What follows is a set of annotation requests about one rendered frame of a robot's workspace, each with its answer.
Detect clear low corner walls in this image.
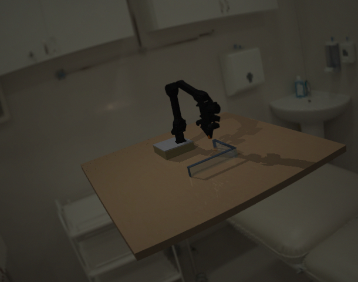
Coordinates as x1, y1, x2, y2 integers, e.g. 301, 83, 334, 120
190, 141, 238, 177

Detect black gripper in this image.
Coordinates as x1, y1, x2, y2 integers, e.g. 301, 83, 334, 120
196, 113, 219, 138

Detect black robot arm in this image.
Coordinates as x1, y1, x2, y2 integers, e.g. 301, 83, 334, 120
165, 80, 221, 144

